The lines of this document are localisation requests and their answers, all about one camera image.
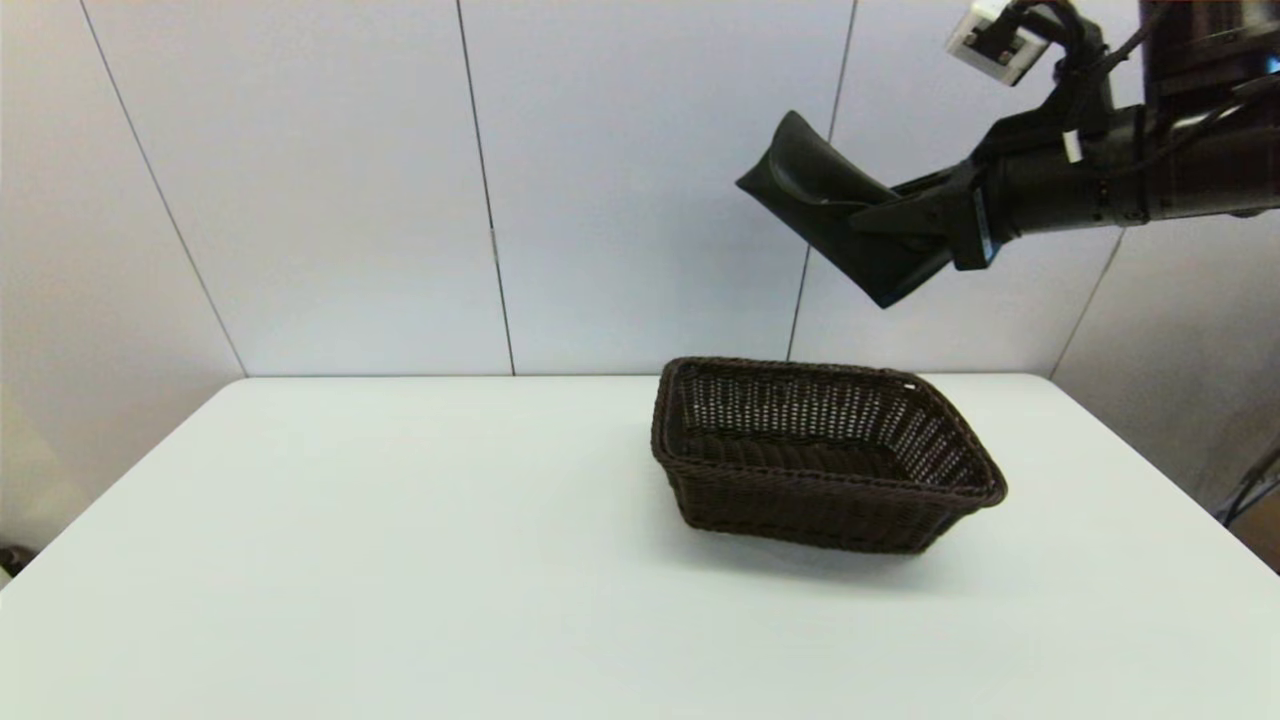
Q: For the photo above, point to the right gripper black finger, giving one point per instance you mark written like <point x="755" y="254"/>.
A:
<point x="940" y="178"/>
<point x="930" y="218"/>

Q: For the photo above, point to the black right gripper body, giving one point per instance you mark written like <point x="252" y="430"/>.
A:
<point x="1050" y="185"/>

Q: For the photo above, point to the black leather glasses case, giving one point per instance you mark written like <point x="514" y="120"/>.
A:
<point x="820" y="190"/>

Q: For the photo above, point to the dark brown wicker basket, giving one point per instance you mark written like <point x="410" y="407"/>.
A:
<point x="810" y="510"/>

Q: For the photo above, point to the small dark floor object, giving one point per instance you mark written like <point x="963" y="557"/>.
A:
<point x="14" y="560"/>

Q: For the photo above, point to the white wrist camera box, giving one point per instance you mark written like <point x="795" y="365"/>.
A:
<point x="995" y="40"/>

